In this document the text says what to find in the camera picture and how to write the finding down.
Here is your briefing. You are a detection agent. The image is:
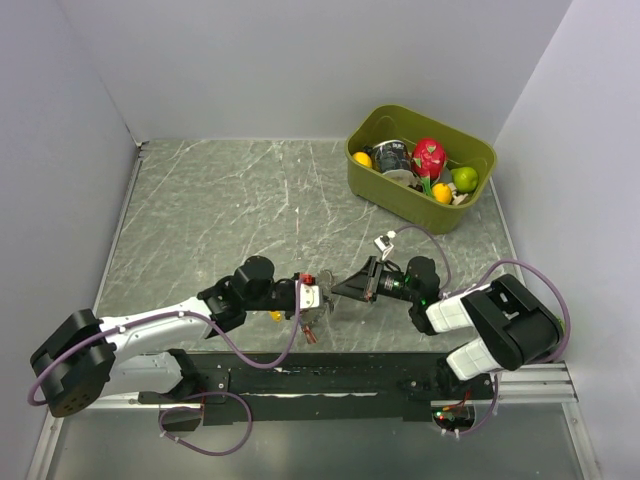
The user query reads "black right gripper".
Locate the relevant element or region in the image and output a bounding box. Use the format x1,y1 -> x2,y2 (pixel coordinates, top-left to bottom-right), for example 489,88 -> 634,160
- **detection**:
332,256 -> 419,304

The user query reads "metal disc keyring with rings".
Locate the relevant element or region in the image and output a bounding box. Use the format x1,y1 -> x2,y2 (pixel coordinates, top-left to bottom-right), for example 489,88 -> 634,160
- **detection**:
300,269 -> 336,328

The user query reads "red key tag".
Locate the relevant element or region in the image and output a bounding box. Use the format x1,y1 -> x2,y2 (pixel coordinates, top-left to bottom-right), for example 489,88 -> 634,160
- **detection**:
301,325 -> 317,345

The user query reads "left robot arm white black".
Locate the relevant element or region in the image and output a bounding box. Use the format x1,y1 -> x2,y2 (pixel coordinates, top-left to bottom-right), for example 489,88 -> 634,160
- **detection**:
27,256 -> 322,418

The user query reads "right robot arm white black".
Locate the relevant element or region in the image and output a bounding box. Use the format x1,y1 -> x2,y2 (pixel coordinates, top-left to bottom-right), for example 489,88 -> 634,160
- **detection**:
331,256 -> 566,399

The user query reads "yellow lemon toy right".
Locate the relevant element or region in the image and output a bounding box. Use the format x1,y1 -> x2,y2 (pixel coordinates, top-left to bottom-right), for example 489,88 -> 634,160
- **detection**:
431,183 -> 453,205

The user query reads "yellow lemon toy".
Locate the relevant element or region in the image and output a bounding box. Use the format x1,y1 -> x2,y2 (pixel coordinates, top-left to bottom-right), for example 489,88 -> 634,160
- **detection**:
431,183 -> 453,205
352,151 -> 373,169

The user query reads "yellow lemon toy left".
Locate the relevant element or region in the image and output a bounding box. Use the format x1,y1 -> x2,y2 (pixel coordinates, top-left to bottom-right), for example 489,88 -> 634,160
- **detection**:
352,151 -> 373,169

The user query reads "black printed cup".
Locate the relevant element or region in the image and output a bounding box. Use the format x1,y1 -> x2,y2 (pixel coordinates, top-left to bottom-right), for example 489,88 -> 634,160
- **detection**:
372,140 -> 417,186

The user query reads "red dragon fruit toy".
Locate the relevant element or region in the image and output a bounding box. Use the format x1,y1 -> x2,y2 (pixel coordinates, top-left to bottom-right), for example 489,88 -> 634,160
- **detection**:
411,138 -> 447,183

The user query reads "green pear toy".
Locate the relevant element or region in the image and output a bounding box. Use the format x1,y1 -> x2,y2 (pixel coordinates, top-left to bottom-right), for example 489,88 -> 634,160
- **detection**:
451,167 -> 479,194

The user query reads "olive green plastic bin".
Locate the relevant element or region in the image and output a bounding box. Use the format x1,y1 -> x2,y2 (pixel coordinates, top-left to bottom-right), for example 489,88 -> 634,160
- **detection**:
345,104 -> 497,234

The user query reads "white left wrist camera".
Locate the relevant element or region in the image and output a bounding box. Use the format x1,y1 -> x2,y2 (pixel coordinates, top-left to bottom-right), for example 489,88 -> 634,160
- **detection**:
297,273 -> 323,311

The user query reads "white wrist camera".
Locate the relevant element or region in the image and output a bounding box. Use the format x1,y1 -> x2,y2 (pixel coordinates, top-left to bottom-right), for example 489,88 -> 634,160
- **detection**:
374,231 -> 396,262
297,273 -> 323,311

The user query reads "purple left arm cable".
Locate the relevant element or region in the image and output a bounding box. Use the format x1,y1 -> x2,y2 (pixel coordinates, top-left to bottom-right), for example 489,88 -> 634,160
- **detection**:
27,279 -> 306,406

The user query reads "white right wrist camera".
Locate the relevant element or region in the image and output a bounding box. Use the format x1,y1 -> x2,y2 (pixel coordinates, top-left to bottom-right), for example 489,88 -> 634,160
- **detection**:
374,231 -> 396,262

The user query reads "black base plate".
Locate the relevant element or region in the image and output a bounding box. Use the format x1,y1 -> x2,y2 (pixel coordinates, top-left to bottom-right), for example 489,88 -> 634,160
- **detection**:
138,352 -> 494,426

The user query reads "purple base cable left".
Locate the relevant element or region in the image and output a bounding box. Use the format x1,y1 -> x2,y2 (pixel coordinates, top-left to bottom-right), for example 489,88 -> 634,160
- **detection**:
158,389 -> 254,455

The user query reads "aluminium rail frame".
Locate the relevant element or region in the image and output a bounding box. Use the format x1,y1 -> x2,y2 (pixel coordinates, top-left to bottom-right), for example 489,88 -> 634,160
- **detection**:
81,365 -> 577,409

